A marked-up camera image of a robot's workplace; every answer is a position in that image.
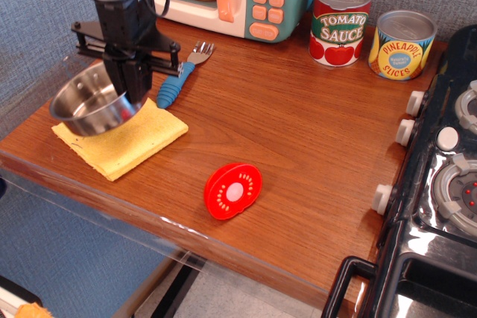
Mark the red toy tomato half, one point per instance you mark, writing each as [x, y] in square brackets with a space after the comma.
[231, 189]

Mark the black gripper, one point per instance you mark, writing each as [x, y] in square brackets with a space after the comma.
[126, 30]

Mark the white stove knob lower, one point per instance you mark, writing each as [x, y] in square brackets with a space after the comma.
[381, 198]

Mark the white stove knob upper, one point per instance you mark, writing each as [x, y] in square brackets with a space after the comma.
[414, 103]

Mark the pineapple slices can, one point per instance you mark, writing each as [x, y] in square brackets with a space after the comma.
[401, 44]

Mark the orange fuzzy object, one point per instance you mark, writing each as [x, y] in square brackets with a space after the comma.
[32, 310]

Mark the blue handled fork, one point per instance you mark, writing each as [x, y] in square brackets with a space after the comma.
[172, 85]

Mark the white stove knob middle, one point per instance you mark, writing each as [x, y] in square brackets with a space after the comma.
[404, 131]

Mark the white stove knob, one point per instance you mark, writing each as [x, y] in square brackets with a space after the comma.
[414, 103]
[404, 131]
[381, 198]

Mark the tomato sauce can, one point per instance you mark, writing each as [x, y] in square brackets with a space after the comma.
[337, 31]

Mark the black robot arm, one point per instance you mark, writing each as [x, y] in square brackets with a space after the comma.
[126, 38]

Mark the black toy stove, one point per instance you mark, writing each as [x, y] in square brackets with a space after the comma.
[426, 262]

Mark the yellow folded cloth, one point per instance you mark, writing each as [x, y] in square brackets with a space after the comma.
[118, 151]

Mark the small metal pot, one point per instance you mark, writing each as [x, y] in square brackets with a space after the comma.
[89, 105]

